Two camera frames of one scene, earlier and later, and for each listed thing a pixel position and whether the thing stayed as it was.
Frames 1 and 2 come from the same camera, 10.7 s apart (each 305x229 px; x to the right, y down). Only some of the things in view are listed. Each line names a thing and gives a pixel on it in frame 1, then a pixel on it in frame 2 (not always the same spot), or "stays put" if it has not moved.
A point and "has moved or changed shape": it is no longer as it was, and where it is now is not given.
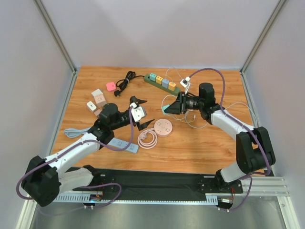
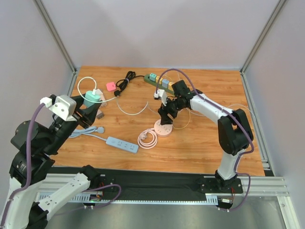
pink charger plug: [111, 86] stays put
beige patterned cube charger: [100, 100] stays put
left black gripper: [131, 114] -> [79, 117]
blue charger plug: [165, 83] stays put
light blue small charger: [164, 107] has moved or changed shape
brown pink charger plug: [97, 112] stays put
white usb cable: [188, 119] -> [106, 100]
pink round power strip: [147, 139] stays put
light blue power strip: [117, 144] stays put
